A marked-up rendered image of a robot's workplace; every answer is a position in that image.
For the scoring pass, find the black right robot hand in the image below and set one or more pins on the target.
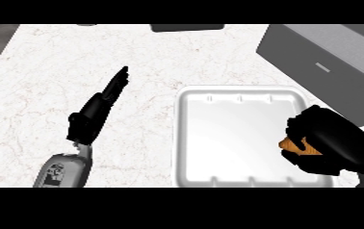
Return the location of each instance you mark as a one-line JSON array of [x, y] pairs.
[[327, 139]]

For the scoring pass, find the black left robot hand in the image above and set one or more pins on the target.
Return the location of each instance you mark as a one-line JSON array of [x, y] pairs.
[[95, 111]]

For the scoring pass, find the golden brown croissant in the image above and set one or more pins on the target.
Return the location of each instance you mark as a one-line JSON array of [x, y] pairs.
[[296, 147]]

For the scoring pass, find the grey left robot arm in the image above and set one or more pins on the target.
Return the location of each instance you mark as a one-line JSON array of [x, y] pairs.
[[64, 170]]

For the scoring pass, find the white foam tray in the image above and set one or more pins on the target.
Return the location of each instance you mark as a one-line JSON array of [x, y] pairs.
[[237, 136]]

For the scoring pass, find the large grey box appliance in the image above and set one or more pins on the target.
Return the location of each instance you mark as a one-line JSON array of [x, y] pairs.
[[321, 63]]

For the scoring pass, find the dark grey flat object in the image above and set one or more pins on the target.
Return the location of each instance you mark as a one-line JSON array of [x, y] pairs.
[[186, 27]]

